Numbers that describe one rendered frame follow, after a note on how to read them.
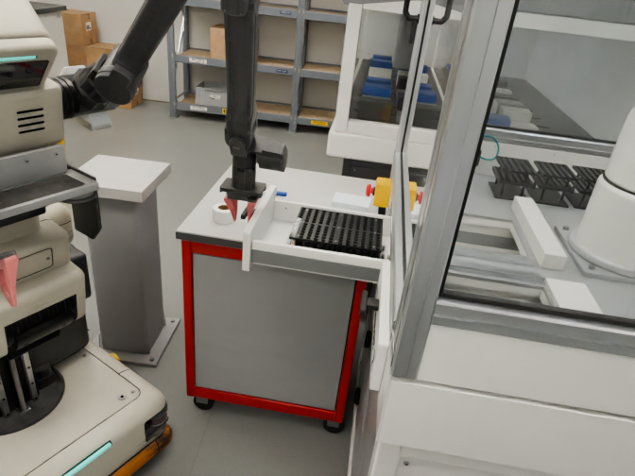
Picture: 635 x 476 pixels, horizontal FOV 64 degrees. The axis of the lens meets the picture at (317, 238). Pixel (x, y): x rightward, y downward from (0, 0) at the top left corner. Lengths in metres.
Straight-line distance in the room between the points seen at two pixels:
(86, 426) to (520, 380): 1.20
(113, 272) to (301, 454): 0.95
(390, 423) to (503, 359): 0.21
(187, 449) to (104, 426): 0.37
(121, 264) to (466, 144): 1.57
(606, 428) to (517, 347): 0.20
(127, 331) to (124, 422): 0.61
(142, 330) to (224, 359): 0.49
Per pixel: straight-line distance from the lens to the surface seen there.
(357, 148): 2.04
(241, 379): 1.81
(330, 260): 1.18
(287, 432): 1.94
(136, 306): 2.08
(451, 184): 0.64
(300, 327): 1.61
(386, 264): 1.09
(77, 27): 5.59
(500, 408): 0.85
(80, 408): 1.69
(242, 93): 1.04
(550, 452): 0.94
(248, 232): 1.16
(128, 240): 1.93
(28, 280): 1.29
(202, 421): 1.97
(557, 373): 0.82
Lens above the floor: 1.48
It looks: 29 degrees down
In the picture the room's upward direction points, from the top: 6 degrees clockwise
